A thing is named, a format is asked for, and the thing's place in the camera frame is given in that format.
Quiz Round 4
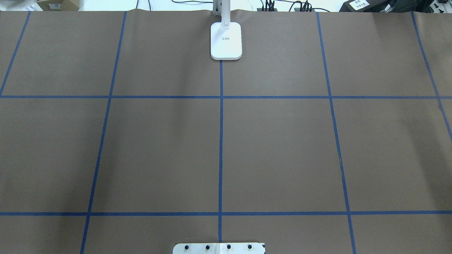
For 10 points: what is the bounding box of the brown cardboard box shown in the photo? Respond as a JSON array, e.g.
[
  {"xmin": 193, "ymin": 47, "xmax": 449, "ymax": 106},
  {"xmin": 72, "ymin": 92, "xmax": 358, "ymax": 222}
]
[{"xmin": 36, "ymin": 0, "xmax": 80, "ymax": 11}]

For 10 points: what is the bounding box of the white desk lamp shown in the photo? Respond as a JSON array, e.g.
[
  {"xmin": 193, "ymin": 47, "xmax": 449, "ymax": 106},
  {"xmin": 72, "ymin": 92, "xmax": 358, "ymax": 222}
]
[{"xmin": 210, "ymin": 0, "xmax": 243, "ymax": 61}]

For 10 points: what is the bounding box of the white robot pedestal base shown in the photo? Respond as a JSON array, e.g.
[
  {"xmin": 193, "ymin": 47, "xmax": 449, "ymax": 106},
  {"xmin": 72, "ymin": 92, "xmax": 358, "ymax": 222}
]
[{"xmin": 172, "ymin": 242, "xmax": 266, "ymax": 254}]

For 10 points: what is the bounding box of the black labelled box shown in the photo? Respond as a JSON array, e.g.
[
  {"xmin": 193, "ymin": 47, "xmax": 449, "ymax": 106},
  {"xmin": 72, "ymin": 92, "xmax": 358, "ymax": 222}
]
[{"xmin": 339, "ymin": 0, "xmax": 387, "ymax": 12}]

